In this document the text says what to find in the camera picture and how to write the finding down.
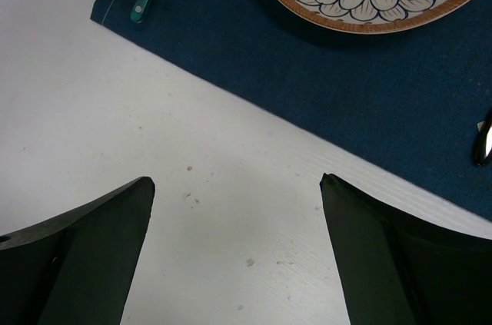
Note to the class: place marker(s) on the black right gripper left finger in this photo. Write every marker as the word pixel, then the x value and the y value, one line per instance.
pixel 77 267

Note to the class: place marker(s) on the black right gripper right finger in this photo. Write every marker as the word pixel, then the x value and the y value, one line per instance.
pixel 396 268

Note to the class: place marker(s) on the black knife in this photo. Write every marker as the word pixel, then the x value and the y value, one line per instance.
pixel 482 146

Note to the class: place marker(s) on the dark blue printed cloth napkin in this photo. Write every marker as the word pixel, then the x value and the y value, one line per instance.
pixel 408 102

